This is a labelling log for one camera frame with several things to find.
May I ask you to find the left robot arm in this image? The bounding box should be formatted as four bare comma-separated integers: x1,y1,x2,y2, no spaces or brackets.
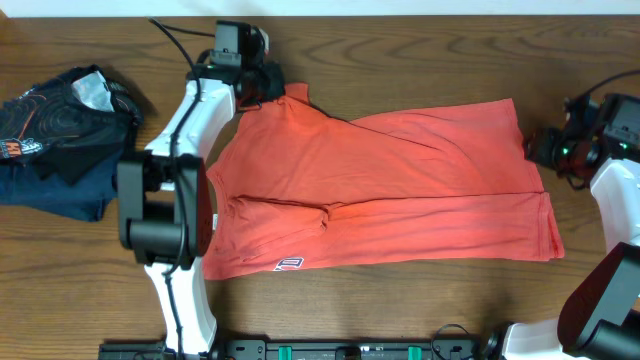
99,20,284,359

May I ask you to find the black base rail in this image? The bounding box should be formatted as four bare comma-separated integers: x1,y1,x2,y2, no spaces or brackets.
97,338,486,360

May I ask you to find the navy blue folded garment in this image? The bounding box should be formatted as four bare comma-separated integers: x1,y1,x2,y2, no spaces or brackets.
1,138,132,222

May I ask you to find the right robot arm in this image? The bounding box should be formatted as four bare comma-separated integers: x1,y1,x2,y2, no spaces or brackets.
478,93,639,359

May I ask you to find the small black cable loop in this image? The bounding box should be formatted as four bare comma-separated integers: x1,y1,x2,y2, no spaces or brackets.
427,322,476,360

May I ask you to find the red t-shirt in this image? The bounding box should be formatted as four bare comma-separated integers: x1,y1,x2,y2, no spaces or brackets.
203,84,565,280

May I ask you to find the black graphic t-shirt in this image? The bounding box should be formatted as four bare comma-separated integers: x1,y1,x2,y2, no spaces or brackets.
1,65,144,185

